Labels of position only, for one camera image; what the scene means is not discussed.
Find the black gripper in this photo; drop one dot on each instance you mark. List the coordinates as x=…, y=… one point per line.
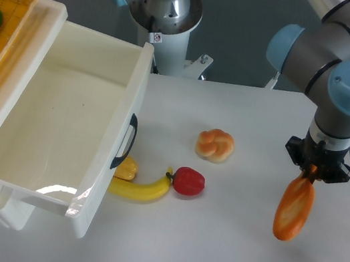
x=331, y=166

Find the long orange bread loaf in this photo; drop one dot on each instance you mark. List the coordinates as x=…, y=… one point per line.
x=294, y=207

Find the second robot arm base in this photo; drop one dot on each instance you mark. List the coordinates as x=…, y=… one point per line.
x=167, y=25

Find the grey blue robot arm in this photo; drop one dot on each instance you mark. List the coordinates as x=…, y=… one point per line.
x=318, y=63

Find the round knotted bread roll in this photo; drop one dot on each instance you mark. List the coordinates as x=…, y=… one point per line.
x=214, y=145

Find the open upper white drawer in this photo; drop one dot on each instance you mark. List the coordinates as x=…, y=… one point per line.
x=57, y=143

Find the red bell pepper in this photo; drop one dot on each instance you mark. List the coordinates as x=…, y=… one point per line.
x=187, y=181

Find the yellow bell pepper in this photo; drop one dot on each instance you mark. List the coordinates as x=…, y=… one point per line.
x=127, y=169

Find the yellow banana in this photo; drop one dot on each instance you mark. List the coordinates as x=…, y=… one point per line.
x=141, y=192

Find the black drawer handle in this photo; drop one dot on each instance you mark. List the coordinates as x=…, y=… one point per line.
x=127, y=143

